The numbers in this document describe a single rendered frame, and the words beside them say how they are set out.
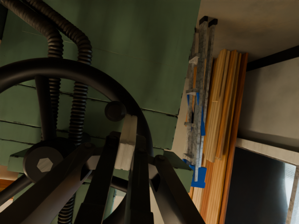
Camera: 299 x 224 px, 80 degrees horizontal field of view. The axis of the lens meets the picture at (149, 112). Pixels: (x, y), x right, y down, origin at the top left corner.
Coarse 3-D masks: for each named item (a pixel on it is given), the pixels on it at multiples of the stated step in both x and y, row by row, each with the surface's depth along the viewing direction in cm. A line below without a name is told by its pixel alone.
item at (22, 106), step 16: (0, 96) 41; (16, 96) 41; (32, 96) 42; (64, 96) 42; (0, 112) 41; (16, 112) 41; (32, 112) 42; (64, 112) 42; (96, 112) 43; (144, 112) 45; (160, 112) 46; (64, 128) 42; (96, 128) 43; (112, 128) 44; (160, 128) 45; (160, 144) 45
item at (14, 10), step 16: (0, 0) 32; (16, 0) 31; (32, 0) 32; (32, 16) 30; (48, 16) 31; (48, 32) 30; (64, 32) 31; (80, 32) 31; (48, 48) 30; (80, 48) 30; (80, 96) 31; (80, 112) 31; (80, 128) 32; (80, 144) 33; (64, 208) 32
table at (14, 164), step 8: (0, 144) 41; (8, 144) 41; (16, 144) 41; (24, 144) 41; (32, 144) 42; (0, 152) 41; (8, 152) 41; (16, 152) 34; (24, 152) 35; (168, 152) 64; (0, 160) 41; (8, 160) 32; (16, 160) 32; (176, 160) 54; (8, 168) 32; (16, 168) 32; (176, 168) 46; (184, 168) 46; (120, 176) 44; (184, 176) 46; (192, 176) 46; (184, 184) 46
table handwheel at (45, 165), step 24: (0, 72) 23; (24, 72) 24; (48, 72) 24; (72, 72) 25; (96, 72) 25; (48, 96) 25; (120, 96) 25; (48, 120) 25; (144, 120) 26; (48, 144) 23; (72, 144) 27; (24, 168) 23; (48, 168) 23; (0, 192) 24; (120, 216) 26
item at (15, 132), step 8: (0, 120) 41; (0, 128) 41; (8, 128) 41; (16, 128) 41; (24, 128) 41; (32, 128) 42; (40, 128) 42; (0, 136) 41; (8, 136) 41; (16, 136) 41; (24, 136) 41; (32, 136) 42; (40, 136) 42; (64, 136) 42; (96, 144) 43; (104, 144) 44; (160, 152) 45
